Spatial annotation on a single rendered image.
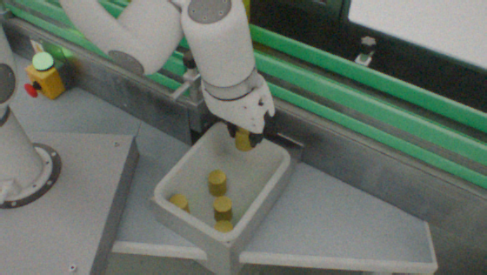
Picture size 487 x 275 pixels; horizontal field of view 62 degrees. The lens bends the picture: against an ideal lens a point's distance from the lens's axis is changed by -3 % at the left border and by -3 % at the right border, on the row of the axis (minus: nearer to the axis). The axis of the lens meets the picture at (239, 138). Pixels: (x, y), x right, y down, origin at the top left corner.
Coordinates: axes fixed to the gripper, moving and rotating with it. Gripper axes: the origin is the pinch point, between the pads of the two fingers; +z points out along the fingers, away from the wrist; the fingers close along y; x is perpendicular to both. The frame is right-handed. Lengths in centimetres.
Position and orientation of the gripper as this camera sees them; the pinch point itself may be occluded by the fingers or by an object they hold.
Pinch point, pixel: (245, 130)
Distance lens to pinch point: 70.2
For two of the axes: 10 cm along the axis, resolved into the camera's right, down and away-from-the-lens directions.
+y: -8.4, -4.0, 3.6
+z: 1.5, 4.6, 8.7
